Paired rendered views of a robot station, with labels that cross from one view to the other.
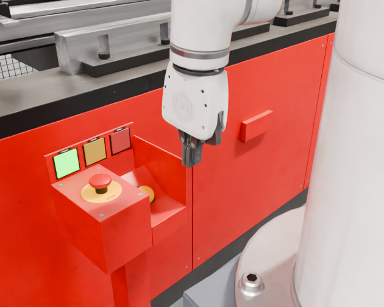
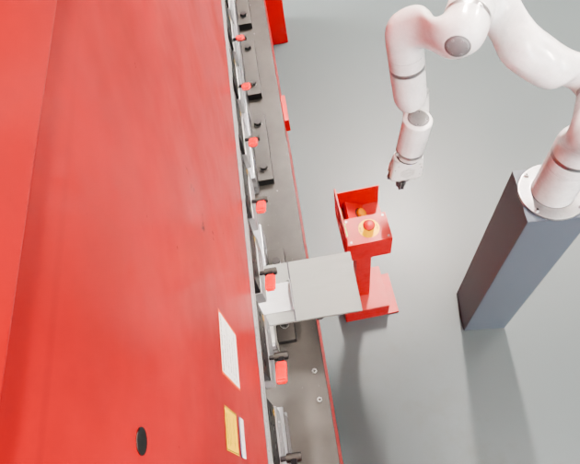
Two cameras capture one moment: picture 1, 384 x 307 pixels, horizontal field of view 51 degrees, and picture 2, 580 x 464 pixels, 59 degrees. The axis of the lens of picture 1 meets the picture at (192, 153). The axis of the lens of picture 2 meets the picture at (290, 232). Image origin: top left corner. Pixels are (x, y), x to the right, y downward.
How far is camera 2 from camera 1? 1.46 m
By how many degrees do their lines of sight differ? 42
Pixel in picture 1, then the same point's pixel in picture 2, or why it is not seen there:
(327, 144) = (557, 186)
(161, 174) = (359, 198)
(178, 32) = (414, 154)
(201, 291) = (529, 218)
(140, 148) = (342, 196)
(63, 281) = not seen: hidden behind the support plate
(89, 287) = not seen: hidden behind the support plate
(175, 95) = (403, 171)
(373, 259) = (568, 195)
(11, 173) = not seen: hidden behind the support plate
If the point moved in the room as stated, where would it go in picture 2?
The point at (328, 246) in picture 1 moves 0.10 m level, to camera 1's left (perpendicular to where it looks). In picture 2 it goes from (558, 197) to (542, 224)
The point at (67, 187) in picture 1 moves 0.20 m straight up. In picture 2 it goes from (355, 240) to (354, 210)
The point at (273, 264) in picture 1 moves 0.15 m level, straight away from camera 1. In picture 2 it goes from (533, 203) to (492, 171)
